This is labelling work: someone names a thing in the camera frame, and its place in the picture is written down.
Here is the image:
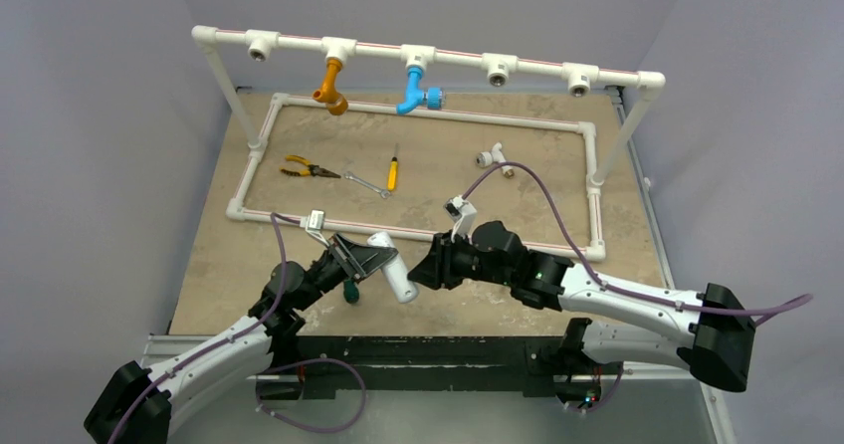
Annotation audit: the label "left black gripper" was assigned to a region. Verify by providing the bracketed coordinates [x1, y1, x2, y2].
[294, 232, 396, 313]

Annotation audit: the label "white remote control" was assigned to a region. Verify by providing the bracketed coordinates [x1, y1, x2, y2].
[366, 231, 419, 304]

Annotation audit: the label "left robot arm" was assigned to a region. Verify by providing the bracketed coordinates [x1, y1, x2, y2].
[84, 232, 418, 443]

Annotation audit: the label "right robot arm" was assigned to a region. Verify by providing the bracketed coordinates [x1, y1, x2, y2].
[408, 221, 756, 392]

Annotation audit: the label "silver combination wrench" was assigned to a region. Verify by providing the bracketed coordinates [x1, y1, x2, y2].
[343, 171, 391, 199]

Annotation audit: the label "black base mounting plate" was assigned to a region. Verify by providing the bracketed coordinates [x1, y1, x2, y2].
[253, 335, 621, 404]

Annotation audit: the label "white plastic faucet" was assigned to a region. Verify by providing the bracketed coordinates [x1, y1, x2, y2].
[475, 142, 515, 178]

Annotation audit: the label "orange plastic faucet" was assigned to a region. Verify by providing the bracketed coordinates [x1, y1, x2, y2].
[312, 58, 348, 115]

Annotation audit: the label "blue plastic faucet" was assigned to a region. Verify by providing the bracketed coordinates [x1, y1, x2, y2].
[395, 66, 446, 115]

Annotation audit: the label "green handled screwdriver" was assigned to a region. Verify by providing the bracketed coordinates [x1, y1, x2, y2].
[342, 280, 360, 305]

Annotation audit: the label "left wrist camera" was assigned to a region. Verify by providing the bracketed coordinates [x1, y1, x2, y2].
[300, 209, 329, 248]

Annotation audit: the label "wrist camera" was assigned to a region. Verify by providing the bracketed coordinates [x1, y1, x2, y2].
[300, 209, 329, 248]
[444, 195, 477, 242]

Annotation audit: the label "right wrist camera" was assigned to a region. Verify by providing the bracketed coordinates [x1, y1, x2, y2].
[444, 195, 477, 242]

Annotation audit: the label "yellow handled screwdriver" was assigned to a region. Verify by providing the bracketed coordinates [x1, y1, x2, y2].
[386, 143, 400, 194]

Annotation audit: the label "yellow handled pliers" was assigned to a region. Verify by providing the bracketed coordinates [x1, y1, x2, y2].
[280, 154, 341, 179]

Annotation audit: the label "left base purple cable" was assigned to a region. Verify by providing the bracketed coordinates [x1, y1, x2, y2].
[254, 357, 368, 436]

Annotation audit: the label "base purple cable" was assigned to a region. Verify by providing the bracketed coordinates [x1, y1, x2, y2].
[560, 364, 625, 416]
[254, 357, 368, 436]

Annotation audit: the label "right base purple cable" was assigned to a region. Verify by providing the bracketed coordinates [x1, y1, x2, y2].
[560, 364, 625, 416]

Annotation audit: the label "aluminium extrusion rail frame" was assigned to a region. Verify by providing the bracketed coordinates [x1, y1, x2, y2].
[118, 85, 739, 444]

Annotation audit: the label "white PVC pipe frame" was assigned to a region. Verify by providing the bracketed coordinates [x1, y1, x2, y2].
[191, 25, 666, 262]

